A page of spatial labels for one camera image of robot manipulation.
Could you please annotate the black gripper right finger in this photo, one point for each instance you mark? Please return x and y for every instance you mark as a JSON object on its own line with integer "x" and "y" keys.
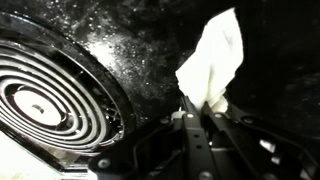
{"x": 253, "y": 150}

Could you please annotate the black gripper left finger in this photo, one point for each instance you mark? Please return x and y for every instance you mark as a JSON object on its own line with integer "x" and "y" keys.
{"x": 195, "y": 146}

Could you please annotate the white paper napkin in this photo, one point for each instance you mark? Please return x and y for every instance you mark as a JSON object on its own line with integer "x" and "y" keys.
{"x": 213, "y": 60}

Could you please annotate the black electric stove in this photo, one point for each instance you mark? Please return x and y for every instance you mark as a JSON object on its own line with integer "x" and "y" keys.
{"x": 150, "y": 50}

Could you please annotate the small black coil burner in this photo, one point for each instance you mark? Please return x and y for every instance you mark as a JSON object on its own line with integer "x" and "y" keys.
{"x": 86, "y": 106}

